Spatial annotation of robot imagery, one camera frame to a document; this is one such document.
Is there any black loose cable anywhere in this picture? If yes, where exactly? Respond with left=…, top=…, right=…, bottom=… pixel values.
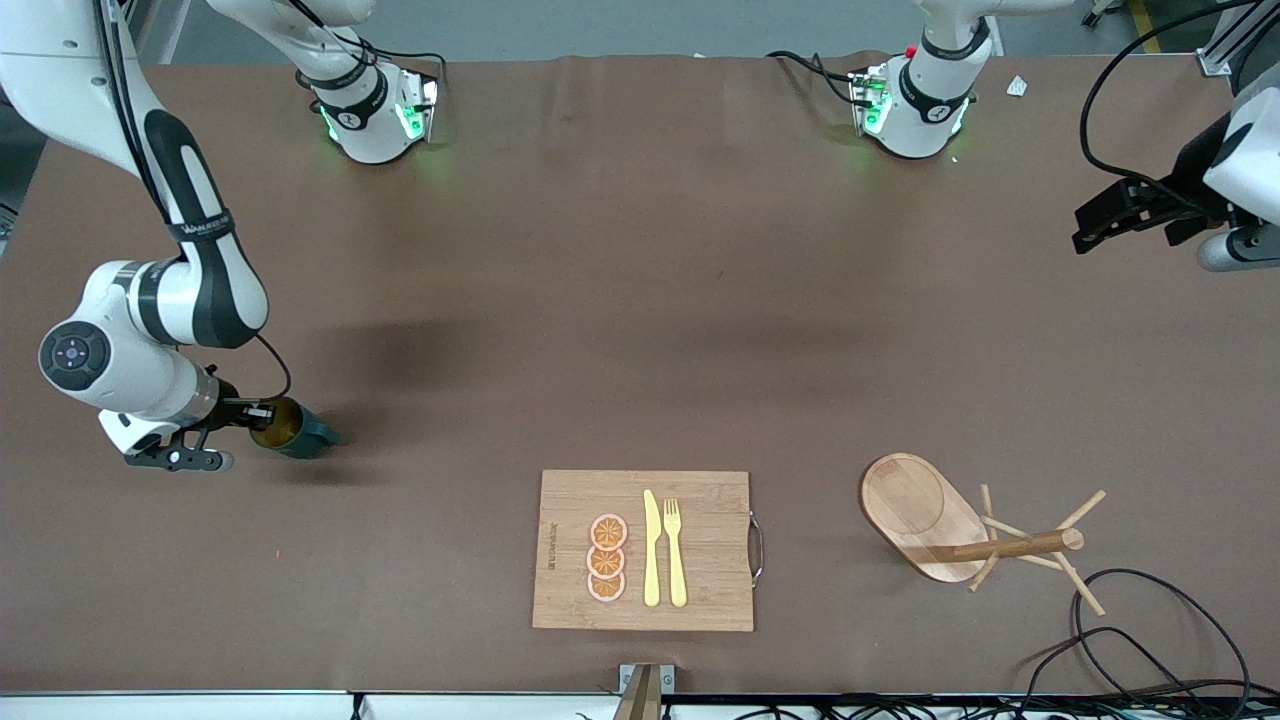
left=1020, top=627, right=1216, bottom=720
left=1073, top=568, right=1253, bottom=706

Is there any wooden cup tree rack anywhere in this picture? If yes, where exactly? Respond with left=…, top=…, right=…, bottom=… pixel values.
left=860, top=452, right=1108, bottom=618

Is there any yellow plastic fork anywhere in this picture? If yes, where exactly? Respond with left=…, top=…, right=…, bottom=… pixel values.
left=663, top=498, right=689, bottom=609

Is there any brown table cover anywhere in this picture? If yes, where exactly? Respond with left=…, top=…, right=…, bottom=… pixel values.
left=0, top=52, right=1280, bottom=696

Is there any black left base cable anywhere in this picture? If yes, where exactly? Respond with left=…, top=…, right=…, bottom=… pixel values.
left=765, top=50, right=863, bottom=106

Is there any yellow plastic knife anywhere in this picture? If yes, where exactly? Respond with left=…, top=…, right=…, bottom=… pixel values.
left=643, top=489, right=663, bottom=608

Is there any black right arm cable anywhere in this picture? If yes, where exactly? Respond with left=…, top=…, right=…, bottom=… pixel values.
left=95, top=0, right=293, bottom=401

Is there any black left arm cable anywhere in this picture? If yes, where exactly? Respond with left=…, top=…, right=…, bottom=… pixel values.
left=1080, top=0, right=1263, bottom=196

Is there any black base cable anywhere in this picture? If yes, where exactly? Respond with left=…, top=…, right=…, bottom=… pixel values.
left=765, top=50, right=863, bottom=106
left=296, top=0, right=448, bottom=116

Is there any bamboo cutting board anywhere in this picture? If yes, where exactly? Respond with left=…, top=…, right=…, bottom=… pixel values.
left=531, top=469, right=766, bottom=633

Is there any aluminium frame post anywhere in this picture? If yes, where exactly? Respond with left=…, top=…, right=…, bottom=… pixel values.
left=1197, top=0, right=1263, bottom=77

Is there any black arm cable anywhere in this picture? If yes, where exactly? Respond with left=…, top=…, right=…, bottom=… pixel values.
left=1080, top=0, right=1263, bottom=196
left=95, top=0, right=293, bottom=401

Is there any dark green cup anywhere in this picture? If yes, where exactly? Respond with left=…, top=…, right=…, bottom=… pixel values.
left=248, top=396, right=342, bottom=461

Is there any black right base cable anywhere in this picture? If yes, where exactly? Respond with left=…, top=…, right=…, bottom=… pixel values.
left=296, top=0, right=448, bottom=116

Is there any metal table edge bracket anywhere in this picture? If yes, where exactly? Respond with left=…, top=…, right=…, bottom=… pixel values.
left=612, top=663, right=676, bottom=720

